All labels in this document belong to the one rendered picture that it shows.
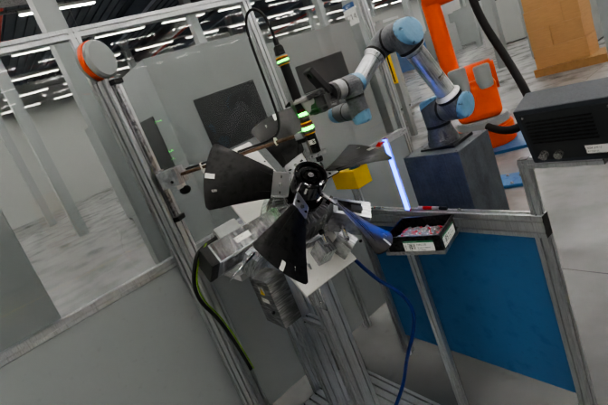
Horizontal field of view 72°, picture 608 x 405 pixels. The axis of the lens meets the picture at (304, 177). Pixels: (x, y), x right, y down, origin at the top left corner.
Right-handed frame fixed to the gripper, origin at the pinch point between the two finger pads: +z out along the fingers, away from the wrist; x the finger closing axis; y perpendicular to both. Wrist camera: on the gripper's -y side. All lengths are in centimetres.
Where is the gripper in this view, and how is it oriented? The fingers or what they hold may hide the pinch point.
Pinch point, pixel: (290, 102)
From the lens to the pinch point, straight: 149.1
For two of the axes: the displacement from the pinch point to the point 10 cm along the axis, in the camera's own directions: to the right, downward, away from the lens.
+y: 3.5, 9.1, 2.1
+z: -7.4, 4.0, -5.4
